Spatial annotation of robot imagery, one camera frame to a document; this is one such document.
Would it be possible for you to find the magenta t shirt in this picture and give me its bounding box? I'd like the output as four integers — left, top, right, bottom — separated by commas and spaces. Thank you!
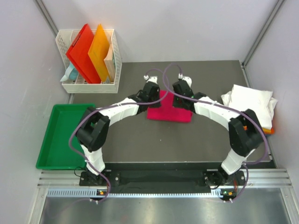
147, 92, 192, 123

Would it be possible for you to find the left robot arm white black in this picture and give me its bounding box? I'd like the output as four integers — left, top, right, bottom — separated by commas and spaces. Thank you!
75, 76, 161, 185

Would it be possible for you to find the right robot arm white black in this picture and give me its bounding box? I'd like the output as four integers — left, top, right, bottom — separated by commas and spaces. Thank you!
172, 77, 265, 185

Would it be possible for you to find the wooden board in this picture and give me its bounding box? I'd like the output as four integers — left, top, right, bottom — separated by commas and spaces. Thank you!
104, 44, 116, 83

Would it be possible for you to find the orange plastic board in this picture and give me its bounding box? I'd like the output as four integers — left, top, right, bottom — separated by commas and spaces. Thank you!
88, 24, 111, 84

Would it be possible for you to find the folded white t shirt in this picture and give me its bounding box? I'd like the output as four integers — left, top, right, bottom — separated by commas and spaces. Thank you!
221, 84, 278, 130

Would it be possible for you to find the red plastic board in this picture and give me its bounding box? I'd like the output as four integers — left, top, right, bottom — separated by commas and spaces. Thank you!
66, 24, 101, 84

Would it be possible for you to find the white plastic basket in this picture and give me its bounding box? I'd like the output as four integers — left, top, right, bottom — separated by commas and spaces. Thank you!
56, 29, 122, 94

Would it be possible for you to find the green plastic tray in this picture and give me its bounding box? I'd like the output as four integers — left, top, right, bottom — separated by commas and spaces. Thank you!
36, 104, 94, 170

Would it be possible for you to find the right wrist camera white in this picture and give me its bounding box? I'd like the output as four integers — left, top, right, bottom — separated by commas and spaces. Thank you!
178, 73, 192, 88

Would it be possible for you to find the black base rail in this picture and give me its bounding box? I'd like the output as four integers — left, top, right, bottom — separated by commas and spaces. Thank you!
79, 162, 245, 193

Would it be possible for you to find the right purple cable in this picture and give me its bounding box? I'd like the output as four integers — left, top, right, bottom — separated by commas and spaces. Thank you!
163, 63, 269, 203

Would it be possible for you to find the white slotted cable duct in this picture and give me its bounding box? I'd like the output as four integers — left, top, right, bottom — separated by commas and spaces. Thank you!
47, 188, 235, 198

